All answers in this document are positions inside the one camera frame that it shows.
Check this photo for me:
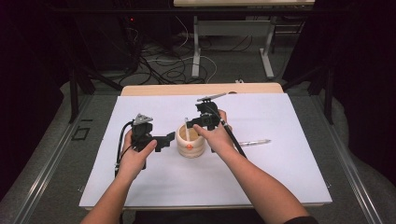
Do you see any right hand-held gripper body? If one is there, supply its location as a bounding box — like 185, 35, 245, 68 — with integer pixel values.
195, 91, 228, 132

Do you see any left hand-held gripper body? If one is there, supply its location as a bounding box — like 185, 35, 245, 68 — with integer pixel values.
130, 113, 157, 171

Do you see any long white pen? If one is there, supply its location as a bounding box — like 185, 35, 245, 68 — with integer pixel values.
184, 117, 191, 143

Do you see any cream ribbed pen holder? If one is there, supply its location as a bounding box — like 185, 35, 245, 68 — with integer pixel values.
175, 123, 207, 160

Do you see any clear pen with pink print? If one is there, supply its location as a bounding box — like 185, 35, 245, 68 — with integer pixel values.
237, 138, 272, 147

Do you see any person's right hand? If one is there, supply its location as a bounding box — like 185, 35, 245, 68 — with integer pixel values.
192, 109, 238, 159

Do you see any person's left hand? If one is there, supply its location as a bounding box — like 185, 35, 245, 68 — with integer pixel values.
116, 128, 159, 185

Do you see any white table mat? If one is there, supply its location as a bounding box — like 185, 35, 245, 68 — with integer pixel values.
78, 92, 333, 209

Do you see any person's dark clothing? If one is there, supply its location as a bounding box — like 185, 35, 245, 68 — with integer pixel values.
133, 208, 319, 224

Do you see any black metal stand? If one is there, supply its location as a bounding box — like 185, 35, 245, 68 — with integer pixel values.
68, 65, 123, 124
280, 63, 336, 126

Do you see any white desk with metal legs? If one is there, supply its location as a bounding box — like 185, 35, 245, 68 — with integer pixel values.
173, 0, 316, 79

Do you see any black computer with red light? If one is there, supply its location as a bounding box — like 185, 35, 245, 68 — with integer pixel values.
74, 12, 142, 73

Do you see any white floor cable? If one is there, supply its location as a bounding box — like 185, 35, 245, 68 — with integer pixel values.
145, 15, 219, 84

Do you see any tangle of black floor cables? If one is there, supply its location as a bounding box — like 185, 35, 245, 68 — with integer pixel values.
122, 18, 255, 86

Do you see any aluminium floor rail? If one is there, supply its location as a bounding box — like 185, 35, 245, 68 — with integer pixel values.
11, 93, 95, 224
310, 93, 385, 224

